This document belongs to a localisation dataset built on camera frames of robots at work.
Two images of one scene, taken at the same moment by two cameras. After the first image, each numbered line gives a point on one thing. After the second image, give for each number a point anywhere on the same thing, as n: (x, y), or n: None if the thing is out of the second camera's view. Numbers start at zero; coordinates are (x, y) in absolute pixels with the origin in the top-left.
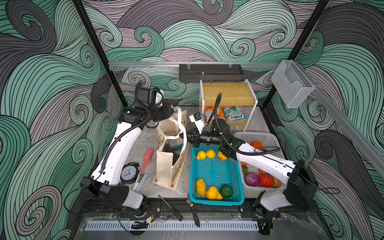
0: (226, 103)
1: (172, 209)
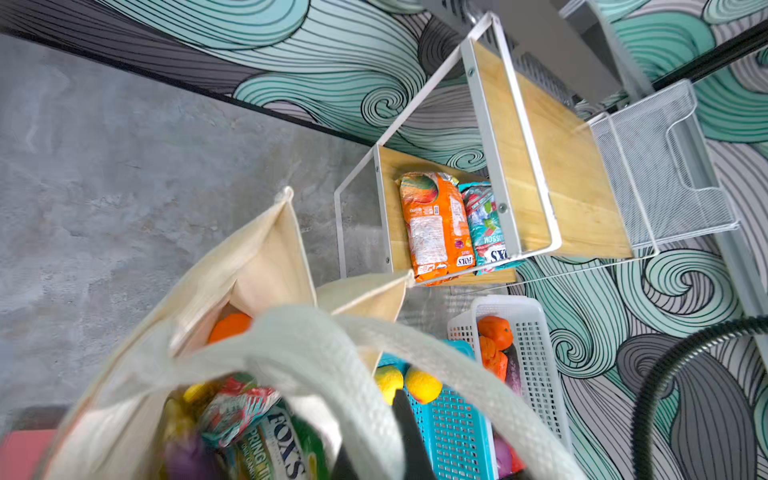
0: (534, 186)
1: None
